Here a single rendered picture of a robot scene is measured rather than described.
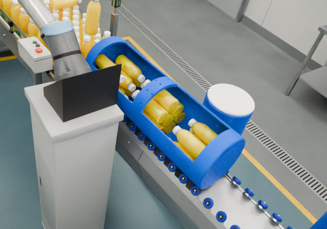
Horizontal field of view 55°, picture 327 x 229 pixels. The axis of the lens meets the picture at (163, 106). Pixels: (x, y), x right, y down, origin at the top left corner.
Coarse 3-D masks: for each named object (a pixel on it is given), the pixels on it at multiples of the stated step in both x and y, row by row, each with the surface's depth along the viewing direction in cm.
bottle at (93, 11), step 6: (90, 6) 160; (96, 6) 160; (90, 12) 161; (96, 12) 161; (90, 18) 163; (96, 18) 163; (90, 24) 164; (96, 24) 166; (84, 30) 168; (90, 30) 166; (96, 30) 168
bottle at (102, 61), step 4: (100, 56) 167; (104, 56) 168; (96, 60) 167; (100, 60) 166; (104, 60) 165; (108, 60) 165; (96, 64) 168; (100, 64) 165; (104, 64) 164; (108, 64) 163; (112, 64) 163; (100, 68) 167
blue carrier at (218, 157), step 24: (96, 48) 162; (120, 48) 177; (144, 72) 176; (120, 96) 150; (144, 96) 142; (192, 96) 145; (144, 120) 142; (216, 120) 145; (168, 144) 134; (216, 144) 124; (240, 144) 132; (192, 168) 127; (216, 168) 129
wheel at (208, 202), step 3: (207, 198) 133; (210, 198) 133; (204, 201) 133; (207, 201) 133; (210, 201) 132; (204, 204) 133; (207, 204) 133; (210, 204) 132; (213, 204) 132; (207, 207) 132; (210, 207) 132
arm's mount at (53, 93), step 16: (64, 80) 113; (80, 80) 118; (96, 80) 124; (112, 80) 129; (48, 96) 131; (64, 96) 118; (80, 96) 123; (96, 96) 129; (112, 96) 136; (64, 112) 123; (80, 112) 129
